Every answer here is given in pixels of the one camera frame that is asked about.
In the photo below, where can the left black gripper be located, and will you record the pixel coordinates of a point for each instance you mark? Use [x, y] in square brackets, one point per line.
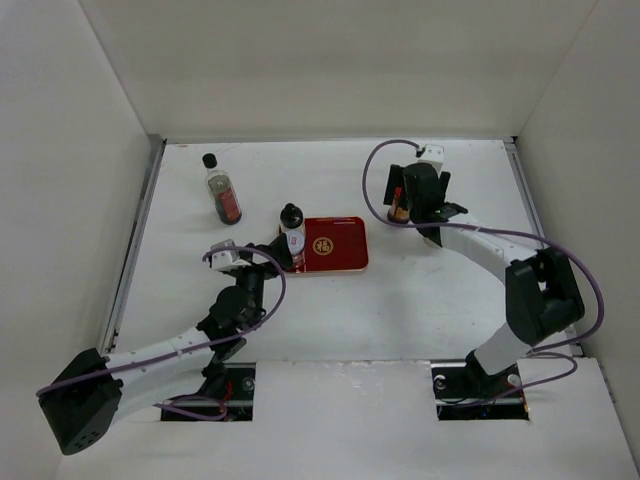
[276, 250]

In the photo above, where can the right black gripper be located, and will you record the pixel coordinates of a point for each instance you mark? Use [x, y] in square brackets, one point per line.
[397, 178]

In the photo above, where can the white bottle black cap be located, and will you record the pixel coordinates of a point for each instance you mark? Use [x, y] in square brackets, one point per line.
[291, 218]

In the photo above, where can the red lid sauce jar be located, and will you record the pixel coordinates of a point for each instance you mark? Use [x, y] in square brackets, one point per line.
[398, 212]

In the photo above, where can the dark sauce glass bottle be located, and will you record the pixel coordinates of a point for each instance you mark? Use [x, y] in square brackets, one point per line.
[221, 191]

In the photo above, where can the small jar pink label lid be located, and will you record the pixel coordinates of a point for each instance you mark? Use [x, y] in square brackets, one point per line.
[296, 245]

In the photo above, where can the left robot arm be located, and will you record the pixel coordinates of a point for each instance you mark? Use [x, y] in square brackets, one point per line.
[96, 390]

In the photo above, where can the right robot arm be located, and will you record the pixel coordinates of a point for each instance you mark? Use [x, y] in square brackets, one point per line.
[541, 293]

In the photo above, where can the red rectangular tray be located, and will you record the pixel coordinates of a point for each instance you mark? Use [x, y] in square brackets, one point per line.
[333, 245]

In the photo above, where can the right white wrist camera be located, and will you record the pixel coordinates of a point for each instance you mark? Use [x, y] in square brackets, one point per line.
[432, 154]

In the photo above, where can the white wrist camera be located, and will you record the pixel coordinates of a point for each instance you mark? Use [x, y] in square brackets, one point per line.
[223, 257]
[432, 154]

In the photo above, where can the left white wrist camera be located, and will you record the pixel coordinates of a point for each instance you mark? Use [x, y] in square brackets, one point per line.
[223, 257]

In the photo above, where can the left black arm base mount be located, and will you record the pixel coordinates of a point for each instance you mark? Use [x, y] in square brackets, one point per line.
[226, 396]

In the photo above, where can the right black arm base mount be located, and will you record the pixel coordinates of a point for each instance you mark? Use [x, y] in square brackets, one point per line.
[464, 392]

